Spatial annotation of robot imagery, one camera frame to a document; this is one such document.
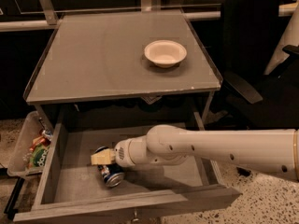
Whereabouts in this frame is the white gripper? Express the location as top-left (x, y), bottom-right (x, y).
top-left (91, 139), bottom-right (135, 167)

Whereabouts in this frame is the clear plastic storage bin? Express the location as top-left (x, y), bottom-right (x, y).
top-left (7, 111), bottom-right (53, 178)

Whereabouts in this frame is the white paper bowl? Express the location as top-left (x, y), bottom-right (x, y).
top-left (144, 40), bottom-right (187, 68)

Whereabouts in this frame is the grey cabinet with glass top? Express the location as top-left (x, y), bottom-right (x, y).
top-left (24, 10), bottom-right (221, 119)

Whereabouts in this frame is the metal rail with brackets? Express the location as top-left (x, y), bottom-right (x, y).
top-left (0, 0), bottom-right (299, 33)

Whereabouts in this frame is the green snack bag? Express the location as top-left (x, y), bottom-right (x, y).
top-left (28, 145), bottom-right (49, 168)

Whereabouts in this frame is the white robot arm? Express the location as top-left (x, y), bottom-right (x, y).
top-left (91, 125), bottom-right (298, 181)

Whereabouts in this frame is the black office chair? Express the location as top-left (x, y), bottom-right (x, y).
top-left (204, 0), bottom-right (299, 177)

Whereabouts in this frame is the orange snack packet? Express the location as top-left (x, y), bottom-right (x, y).
top-left (29, 136), bottom-right (50, 152)

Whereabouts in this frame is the open grey top drawer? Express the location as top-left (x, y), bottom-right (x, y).
top-left (14, 110), bottom-right (240, 224)

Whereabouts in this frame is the blue pepsi can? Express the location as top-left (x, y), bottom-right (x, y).
top-left (97, 158), bottom-right (125, 188)

